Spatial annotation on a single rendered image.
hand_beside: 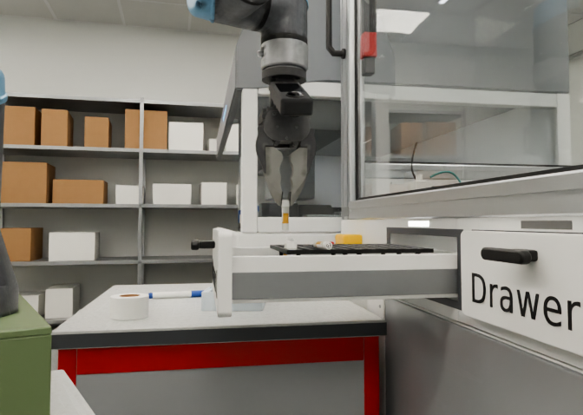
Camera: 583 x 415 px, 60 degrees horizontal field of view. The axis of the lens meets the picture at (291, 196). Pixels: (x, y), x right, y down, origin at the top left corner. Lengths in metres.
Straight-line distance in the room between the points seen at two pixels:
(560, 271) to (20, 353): 0.47
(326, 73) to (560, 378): 1.30
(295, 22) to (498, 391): 0.59
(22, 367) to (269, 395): 0.59
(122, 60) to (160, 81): 0.39
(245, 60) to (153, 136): 2.95
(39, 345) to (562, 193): 0.50
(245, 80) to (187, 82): 3.49
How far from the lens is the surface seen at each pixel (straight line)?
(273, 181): 0.77
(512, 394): 0.68
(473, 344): 0.74
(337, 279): 0.70
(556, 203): 0.58
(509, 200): 0.66
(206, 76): 5.16
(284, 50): 0.80
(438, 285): 0.75
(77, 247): 4.55
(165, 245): 4.95
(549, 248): 0.57
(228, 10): 0.77
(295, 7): 0.83
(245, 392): 0.96
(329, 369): 0.97
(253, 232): 1.61
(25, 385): 0.44
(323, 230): 1.64
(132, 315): 1.00
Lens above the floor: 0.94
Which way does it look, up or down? 3 degrees up
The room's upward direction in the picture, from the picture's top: straight up
